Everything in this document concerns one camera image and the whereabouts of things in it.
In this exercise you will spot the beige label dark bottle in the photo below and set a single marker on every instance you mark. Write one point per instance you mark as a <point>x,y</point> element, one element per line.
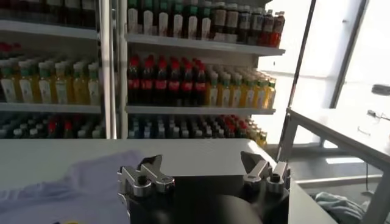
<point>231,22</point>
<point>219,21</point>

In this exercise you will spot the dark label drink bottle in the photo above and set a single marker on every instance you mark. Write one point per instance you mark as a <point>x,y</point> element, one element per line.
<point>243,24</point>
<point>256,25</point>

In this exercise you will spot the grey metal frame table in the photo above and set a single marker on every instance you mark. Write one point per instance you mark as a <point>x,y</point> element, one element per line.
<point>288,131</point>

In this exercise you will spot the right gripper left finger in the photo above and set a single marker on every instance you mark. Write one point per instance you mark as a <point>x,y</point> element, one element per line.
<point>143,179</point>

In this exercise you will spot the yellow juice bottle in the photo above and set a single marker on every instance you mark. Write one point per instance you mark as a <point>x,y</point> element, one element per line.
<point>212,94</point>
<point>61,90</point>
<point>248,96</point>
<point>270,97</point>
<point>94,91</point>
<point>7,88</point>
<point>236,95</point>
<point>259,97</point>
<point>225,95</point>
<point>26,89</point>
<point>45,89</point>
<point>80,90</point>

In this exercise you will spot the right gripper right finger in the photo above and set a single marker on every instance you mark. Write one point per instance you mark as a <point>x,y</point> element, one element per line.
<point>259,175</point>

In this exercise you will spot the grey metal shelving unit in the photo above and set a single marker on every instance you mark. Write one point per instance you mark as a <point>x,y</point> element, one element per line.
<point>198,110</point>
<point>48,107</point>

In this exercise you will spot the grey white garment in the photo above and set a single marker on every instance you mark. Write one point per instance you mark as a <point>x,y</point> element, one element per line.
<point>338,210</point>

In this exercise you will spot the red cap cola bottle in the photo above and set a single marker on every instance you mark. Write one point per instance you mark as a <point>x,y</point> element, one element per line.
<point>133,83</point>
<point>174,86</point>
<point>200,87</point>
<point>147,84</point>
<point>187,87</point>
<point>161,85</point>

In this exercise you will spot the dark metal frame post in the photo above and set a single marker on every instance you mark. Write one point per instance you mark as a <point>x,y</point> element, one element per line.
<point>301,53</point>

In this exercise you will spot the grey window frame post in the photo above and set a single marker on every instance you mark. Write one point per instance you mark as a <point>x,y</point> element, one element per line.
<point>348,53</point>

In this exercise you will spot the green cap tea bottle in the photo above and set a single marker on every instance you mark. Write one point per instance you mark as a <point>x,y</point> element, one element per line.
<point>132,19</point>
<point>177,23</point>
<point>147,20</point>
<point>163,22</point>
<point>205,25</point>
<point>191,25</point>

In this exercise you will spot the purple printed t-shirt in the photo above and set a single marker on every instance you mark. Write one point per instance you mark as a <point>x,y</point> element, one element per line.
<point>76,188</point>

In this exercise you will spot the red drink bottle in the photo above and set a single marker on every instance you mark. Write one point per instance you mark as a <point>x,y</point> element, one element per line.
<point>268,29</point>
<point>278,30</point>

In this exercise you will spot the black round object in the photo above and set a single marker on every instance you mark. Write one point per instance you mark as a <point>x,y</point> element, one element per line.
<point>381,89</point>

